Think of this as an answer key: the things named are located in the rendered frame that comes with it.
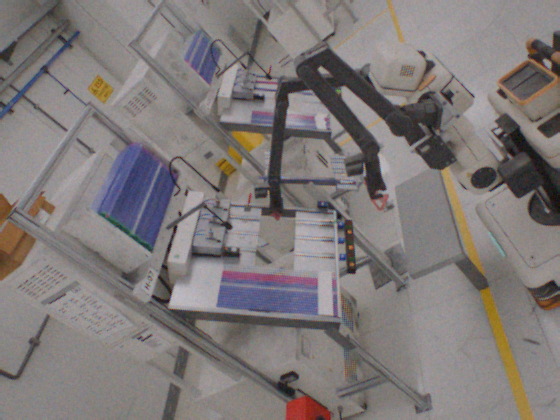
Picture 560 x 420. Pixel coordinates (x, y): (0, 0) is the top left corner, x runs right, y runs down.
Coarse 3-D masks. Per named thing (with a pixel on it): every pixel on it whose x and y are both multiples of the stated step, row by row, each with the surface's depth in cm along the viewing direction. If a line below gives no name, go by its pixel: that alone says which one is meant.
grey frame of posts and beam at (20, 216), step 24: (96, 120) 229; (24, 216) 172; (168, 216) 227; (48, 240) 175; (168, 240) 219; (360, 240) 270; (384, 264) 281; (120, 288) 191; (168, 312) 203; (192, 336) 209; (240, 360) 223; (264, 384) 230; (408, 384) 230
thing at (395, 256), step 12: (312, 192) 272; (324, 192) 278; (336, 204) 283; (348, 216) 289; (384, 252) 319; (396, 252) 312; (372, 264) 320; (396, 264) 306; (372, 276) 313; (384, 276) 306
